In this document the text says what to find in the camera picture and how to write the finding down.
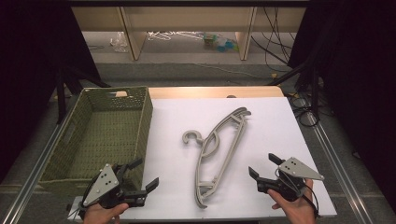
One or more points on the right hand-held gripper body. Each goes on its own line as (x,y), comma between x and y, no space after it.
(295,174)

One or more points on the black curtain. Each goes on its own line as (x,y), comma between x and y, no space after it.
(31,62)
(361,77)

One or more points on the green woven basket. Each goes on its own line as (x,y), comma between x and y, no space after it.
(109,137)

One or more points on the grey plastic clothes hanger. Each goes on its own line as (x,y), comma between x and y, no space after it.
(231,148)
(199,169)
(248,112)

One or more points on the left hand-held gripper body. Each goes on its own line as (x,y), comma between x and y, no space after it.
(102,186)

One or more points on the beige wooden shelf unit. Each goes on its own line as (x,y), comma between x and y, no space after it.
(186,18)

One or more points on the person's right hand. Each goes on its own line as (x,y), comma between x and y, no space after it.
(297,211)

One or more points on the colourful plastic toys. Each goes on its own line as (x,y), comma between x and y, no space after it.
(222,43)

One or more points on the black metal stand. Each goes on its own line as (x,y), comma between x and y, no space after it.
(61,93)
(315,90)

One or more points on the white hangers on floor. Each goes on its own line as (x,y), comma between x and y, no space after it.
(158,35)

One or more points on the clear plastic bag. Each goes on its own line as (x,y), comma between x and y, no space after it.
(119,42)

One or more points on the person's left hand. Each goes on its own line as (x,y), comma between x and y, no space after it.
(99,215)

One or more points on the white table mat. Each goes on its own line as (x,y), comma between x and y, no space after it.
(267,140)

